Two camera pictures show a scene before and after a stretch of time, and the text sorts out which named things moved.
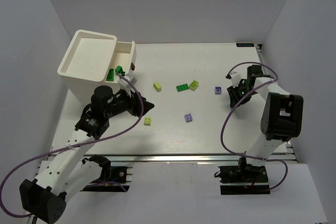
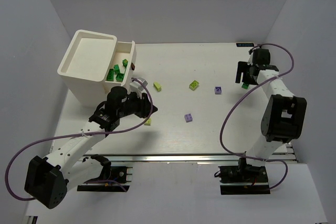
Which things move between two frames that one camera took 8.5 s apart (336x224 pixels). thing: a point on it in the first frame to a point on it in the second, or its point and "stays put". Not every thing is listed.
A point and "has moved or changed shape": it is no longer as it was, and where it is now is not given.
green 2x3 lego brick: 182,87 to 125,62
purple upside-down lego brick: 218,90 stays put
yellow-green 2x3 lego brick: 193,84 stays put
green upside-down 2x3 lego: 110,75 stays put
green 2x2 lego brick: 118,70 has moved or changed shape
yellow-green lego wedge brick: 157,86 stays put
